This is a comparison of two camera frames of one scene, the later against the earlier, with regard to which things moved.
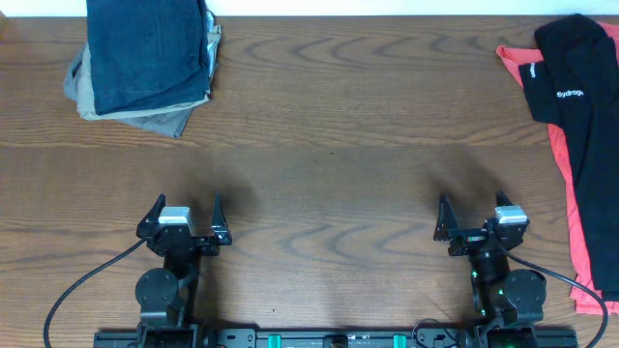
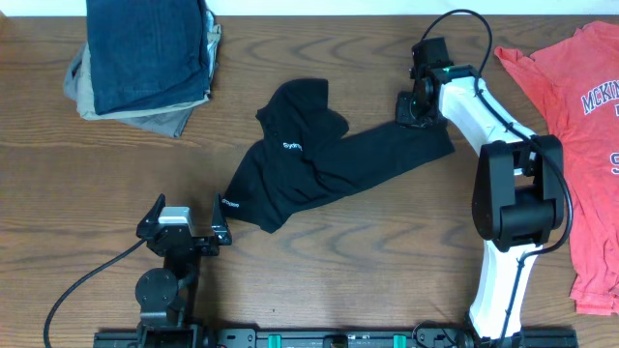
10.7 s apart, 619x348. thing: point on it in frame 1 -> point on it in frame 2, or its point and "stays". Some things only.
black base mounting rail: x=338 y=337 stays
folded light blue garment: x=213 y=38 stays
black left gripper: x=220 y=229 stays
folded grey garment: x=172 y=125 stays
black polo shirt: x=574 y=82 -> x=305 y=154
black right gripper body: x=466 y=241 -> x=412 y=113
